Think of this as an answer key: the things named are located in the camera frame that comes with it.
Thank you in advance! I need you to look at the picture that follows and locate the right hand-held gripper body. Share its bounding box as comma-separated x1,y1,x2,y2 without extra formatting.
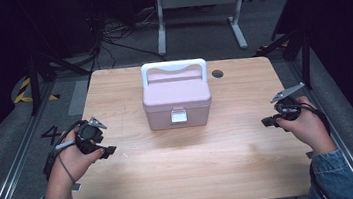
268,81,310,124

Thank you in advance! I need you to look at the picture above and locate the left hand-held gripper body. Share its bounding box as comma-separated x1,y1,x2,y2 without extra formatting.
72,115,111,156

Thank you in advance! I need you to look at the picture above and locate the pink storage box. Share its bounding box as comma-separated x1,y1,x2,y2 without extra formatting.
137,56,216,133

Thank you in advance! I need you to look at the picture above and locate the person's right hand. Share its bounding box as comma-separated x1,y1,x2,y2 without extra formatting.
271,92,339,160

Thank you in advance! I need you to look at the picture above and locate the person's left hand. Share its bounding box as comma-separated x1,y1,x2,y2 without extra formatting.
37,123,111,199

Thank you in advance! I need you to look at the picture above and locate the black tripod stand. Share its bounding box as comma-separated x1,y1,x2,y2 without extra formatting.
252,23,317,96
21,29,94,117

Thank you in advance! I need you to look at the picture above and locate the person's right denim sleeve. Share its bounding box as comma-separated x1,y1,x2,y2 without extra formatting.
302,146,353,199

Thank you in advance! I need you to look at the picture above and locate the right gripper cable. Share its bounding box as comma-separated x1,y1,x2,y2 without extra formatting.
280,98,332,141

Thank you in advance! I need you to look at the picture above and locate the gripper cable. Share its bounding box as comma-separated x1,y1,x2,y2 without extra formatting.
280,98,332,141
38,119,94,189

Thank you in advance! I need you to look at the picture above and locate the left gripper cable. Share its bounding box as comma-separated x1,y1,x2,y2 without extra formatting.
38,119,94,189

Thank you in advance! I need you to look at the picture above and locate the table cable grommet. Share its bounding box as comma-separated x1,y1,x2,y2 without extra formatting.
210,68,224,79

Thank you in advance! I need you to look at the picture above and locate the bundle of floor cables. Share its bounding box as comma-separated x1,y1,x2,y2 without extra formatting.
80,0,168,72

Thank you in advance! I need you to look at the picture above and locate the white metal table frame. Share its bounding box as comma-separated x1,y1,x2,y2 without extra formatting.
151,0,254,59

